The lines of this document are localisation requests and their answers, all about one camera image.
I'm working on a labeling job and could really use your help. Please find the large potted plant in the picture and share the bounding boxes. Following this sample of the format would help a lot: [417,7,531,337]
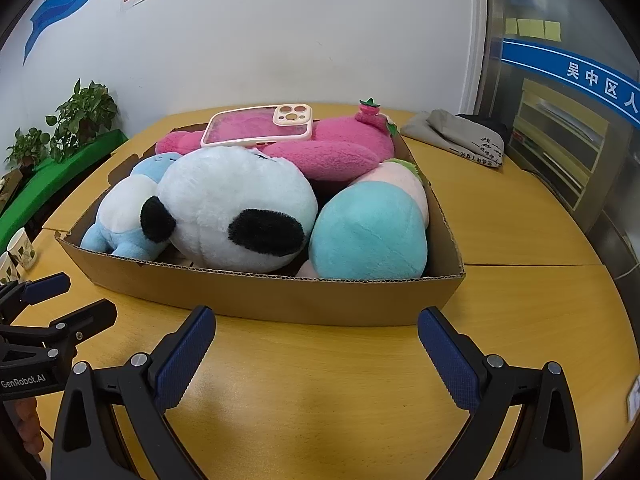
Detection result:
[47,78,121,163]

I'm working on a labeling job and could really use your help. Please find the cardboard box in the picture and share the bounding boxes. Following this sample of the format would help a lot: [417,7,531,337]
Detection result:
[55,105,466,328]

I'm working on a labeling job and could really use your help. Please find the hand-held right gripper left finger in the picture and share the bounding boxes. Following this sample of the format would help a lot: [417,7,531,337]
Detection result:
[50,304,217,480]

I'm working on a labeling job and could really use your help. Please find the panda plush toy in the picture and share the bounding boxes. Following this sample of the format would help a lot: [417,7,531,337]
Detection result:
[140,147,319,273]

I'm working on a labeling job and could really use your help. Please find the shelf rack behind glass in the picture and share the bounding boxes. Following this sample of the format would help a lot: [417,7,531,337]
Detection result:
[510,77,608,216]

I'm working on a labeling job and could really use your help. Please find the small potted plant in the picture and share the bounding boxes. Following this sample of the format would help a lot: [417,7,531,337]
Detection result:
[5,127,51,171]

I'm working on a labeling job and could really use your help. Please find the blue sign band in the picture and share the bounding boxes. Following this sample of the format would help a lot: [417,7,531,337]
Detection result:
[501,37,640,128]

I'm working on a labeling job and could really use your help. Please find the teal and pink plush toy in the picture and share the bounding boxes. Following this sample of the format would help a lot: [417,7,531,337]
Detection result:
[297,158,431,281]

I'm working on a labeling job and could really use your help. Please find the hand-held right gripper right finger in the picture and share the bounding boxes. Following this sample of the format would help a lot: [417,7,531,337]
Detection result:
[417,306,581,480]

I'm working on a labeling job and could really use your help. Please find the brown tissue box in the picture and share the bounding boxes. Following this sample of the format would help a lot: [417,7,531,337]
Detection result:
[0,169,23,213]

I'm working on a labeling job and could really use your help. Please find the green table cloth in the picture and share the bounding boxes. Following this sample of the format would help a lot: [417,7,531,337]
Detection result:
[0,129,130,251]

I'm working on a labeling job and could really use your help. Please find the grey cloth bag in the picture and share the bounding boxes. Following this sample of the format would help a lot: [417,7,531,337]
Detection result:
[400,109,506,171]

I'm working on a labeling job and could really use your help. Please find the metal framed glass door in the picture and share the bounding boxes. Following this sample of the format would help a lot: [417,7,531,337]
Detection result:
[465,0,640,281]

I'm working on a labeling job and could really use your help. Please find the light blue plush toy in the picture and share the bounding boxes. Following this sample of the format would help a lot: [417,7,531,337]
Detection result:
[80,154,176,261]

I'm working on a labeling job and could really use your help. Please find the person's left hand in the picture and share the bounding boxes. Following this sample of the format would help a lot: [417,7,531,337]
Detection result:
[12,400,45,461]

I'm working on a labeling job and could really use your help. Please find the leaf print paper cup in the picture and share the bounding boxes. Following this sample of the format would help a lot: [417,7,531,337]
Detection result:
[6,227,37,268]
[0,251,23,286]

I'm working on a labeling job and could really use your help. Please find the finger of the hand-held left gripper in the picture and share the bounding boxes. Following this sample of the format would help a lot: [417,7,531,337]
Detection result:
[0,272,71,326]
[0,299,118,360]

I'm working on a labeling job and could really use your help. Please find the blue wave wall decal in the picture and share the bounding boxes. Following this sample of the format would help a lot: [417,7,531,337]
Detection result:
[22,0,121,66]

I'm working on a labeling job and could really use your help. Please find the white cable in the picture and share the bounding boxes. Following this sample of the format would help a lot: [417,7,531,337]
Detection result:
[600,210,640,281]

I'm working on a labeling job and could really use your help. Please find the pink phone case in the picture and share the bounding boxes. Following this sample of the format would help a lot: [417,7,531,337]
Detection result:
[200,103,315,148]

